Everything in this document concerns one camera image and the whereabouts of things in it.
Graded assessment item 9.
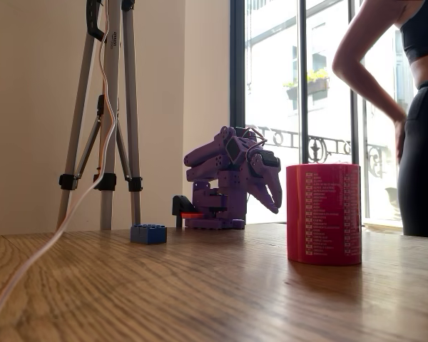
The blue toy brick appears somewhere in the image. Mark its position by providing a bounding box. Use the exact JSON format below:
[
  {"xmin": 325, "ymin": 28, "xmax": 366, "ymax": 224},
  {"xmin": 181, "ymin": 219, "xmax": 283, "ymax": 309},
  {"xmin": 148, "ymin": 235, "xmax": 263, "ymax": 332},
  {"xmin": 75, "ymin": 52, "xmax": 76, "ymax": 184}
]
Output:
[{"xmin": 130, "ymin": 223, "xmax": 168, "ymax": 246}]

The bare person forearm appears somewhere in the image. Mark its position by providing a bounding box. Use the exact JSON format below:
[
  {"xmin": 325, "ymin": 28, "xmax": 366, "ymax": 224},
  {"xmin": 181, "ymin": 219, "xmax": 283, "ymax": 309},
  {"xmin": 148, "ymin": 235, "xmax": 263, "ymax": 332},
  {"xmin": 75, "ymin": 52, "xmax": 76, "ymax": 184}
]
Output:
[{"xmin": 332, "ymin": 49, "xmax": 408, "ymax": 124}]

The red printed cup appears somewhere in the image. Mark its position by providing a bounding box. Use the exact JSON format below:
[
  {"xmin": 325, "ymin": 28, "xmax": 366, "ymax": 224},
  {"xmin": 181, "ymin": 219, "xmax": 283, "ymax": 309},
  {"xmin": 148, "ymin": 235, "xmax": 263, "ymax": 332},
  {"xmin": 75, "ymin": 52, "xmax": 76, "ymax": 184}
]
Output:
[{"xmin": 285, "ymin": 162, "xmax": 363, "ymax": 267}]

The person hand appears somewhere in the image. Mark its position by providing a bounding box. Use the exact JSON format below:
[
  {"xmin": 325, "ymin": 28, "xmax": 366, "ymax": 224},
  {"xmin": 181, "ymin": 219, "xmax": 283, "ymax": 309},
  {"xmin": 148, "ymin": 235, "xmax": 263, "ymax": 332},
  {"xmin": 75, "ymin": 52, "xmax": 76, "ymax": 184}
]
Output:
[{"xmin": 394, "ymin": 115, "xmax": 409, "ymax": 165}]

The ornate iron balcony railing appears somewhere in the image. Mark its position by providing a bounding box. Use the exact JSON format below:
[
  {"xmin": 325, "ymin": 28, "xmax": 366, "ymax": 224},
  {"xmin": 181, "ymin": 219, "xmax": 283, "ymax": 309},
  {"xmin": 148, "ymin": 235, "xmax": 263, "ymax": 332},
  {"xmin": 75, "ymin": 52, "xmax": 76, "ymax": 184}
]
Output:
[{"xmin": 245, "ymin": 124, "xmax": 392, "ymax": 179}]

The black orange table clamp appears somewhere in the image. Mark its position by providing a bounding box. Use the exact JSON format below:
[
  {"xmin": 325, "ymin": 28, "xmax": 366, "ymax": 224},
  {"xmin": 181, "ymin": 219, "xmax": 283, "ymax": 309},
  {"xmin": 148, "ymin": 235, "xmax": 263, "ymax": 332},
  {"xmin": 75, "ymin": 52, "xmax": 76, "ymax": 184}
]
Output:
[{"xmin": 171, "ymin": 195, "xmax": 205, "ymax": 229}]

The dark window flower box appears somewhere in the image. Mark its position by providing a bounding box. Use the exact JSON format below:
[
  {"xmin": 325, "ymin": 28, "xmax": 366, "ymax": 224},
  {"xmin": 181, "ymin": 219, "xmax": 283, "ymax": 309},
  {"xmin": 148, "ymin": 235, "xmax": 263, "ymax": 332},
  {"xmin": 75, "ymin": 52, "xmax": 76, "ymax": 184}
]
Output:
[{"xmin": 283, "ymin": 69, "xmax": 331, "ymax": 101}]

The person body in black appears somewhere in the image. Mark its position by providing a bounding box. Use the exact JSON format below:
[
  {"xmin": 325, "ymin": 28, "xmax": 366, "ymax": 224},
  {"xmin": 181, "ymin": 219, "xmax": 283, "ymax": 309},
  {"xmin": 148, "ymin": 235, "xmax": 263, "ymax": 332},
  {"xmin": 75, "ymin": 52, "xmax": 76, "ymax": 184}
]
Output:
[{"xmin": 332, "ymin": 0, "xmax": 428, "ymax": 239}]

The dark servo wire bundle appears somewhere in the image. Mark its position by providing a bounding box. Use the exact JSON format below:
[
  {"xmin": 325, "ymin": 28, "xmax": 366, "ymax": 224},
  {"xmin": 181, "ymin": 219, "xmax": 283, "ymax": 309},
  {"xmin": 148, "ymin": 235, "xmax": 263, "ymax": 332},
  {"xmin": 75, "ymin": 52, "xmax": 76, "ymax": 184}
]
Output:
[{"xmin": 240, "ymin": 127, "xmax": 268, "ymax": 161}]

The dark window frame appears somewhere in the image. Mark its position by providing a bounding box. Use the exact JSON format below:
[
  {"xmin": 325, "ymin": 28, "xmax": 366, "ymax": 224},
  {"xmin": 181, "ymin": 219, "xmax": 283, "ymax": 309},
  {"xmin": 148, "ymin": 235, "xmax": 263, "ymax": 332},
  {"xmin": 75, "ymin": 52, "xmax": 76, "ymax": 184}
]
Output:
[{"xmin": 230, "ymin": 0, "xmax": 428, "ymax": 229}]

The beaded blind cord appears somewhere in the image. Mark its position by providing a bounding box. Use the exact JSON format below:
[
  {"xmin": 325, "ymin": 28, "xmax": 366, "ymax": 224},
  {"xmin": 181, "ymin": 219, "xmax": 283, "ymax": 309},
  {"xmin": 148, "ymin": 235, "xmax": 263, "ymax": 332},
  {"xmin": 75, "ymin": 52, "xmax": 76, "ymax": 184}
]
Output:
[{"xmin": 245, "ymin": 0, "xmax": 254, "ymax": 95}]

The grey camera tripod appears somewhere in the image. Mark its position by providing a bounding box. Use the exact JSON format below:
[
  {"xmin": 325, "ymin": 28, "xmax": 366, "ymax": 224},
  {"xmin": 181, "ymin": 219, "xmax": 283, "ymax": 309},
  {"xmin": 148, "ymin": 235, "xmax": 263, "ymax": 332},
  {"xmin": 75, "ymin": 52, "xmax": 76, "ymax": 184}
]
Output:
[{"xmin": 56, "ymin": 0, "xmax": 144, "ymax": 231}]

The white cable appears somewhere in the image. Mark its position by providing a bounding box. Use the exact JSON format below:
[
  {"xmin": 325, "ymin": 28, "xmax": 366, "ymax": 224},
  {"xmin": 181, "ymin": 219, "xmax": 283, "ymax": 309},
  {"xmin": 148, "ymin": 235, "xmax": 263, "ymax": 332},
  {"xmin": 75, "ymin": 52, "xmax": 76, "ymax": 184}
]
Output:
[{"xmin": 0, "ymin": 0, "xmax": 117, "ymax": 331}]

